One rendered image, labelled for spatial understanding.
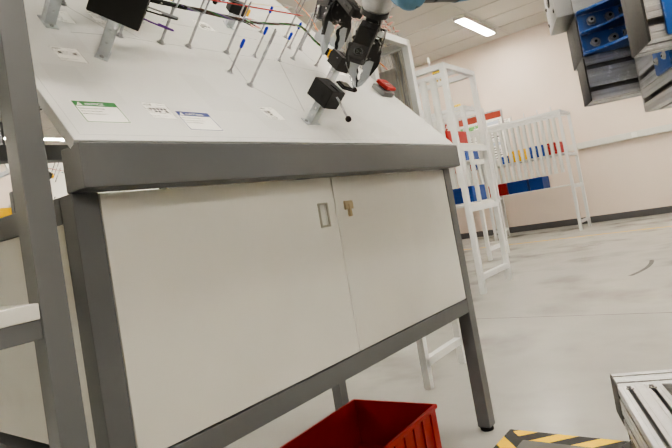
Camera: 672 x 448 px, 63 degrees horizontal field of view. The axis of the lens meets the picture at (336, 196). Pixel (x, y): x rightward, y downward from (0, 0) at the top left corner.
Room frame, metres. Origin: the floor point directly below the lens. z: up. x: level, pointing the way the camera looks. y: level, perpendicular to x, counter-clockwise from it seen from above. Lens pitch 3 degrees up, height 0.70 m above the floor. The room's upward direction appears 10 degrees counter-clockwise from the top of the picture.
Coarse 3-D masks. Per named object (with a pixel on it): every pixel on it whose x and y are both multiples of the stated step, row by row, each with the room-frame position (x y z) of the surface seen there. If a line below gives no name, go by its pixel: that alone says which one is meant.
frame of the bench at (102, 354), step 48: (96, 192) 0.80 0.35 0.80; (0, 240) 0.94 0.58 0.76; (96, 240) 0.80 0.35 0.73; (96, 288) 0.79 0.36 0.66; (96, 336) 0.78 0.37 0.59; (96, 384) 0.78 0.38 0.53; (336, 384) 1.16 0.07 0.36; (480, 384) 1.68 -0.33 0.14; (0, 432) 1.10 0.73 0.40; (96, 432) 0.79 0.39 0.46; (240, 432) 0.95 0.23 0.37
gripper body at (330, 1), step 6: (318, 0) 1.55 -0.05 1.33; (324, 0) 1.53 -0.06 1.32; (330, 0) 1.51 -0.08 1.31; (336, 0) 1.51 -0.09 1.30; (324, 6) 1.54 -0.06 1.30; (330, 6) 1.51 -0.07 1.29; (336, 6) 1.51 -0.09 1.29; (318, 12) 1.55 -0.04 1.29; (324, 12) 1.54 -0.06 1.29; (336, 12) 1.52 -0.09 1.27; (342, 12) 1.53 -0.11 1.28; (318, 18) 1.55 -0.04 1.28; (336, 18) 1.52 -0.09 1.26; (342, 18) 1.53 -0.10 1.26; (348, 18) 1.55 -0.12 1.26; (336, 24) 1.58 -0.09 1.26; (342, 24) 1.54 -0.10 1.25
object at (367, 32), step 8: (360, 24) 1.35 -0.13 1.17; (368, 24) 1.34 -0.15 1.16; (376, 24) 1.35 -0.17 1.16; (360, 32) 1.34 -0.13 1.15; (368, 32) 1.34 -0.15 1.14; (376, 32) 1.34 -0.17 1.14; (360, 40) 1.33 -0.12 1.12; (368, 40) 1.33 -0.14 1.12; (352, 48) 1.33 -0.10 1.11; (360, 48) 1.32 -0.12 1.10; (368, 48) 1.33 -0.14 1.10; (352, 56) 1.32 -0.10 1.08; (360, 56) 1.32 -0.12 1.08; (360, 64) 1.33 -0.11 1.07
